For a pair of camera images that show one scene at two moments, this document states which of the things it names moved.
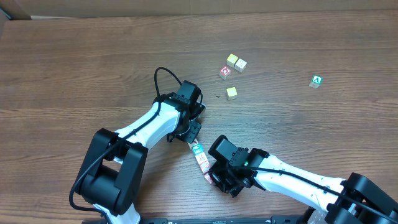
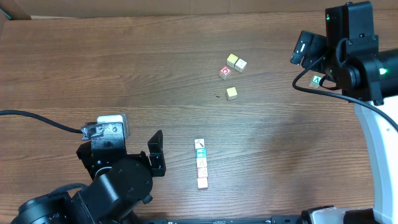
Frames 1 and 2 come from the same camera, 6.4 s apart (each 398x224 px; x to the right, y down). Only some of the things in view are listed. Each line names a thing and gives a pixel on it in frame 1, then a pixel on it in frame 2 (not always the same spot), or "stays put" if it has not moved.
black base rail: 211,219 stays put
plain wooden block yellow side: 240,65 stays put
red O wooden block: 224,72 stays put
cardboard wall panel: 52,9 stays put
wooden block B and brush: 195,142 -> 199,144
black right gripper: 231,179 -> 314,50
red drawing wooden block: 204,166 -> 202,172
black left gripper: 192,134 -> 137,158
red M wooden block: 208,178 -> 203,183
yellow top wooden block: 231,60 stays put
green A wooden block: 316,81 stays put
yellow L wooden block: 231,93 stays put
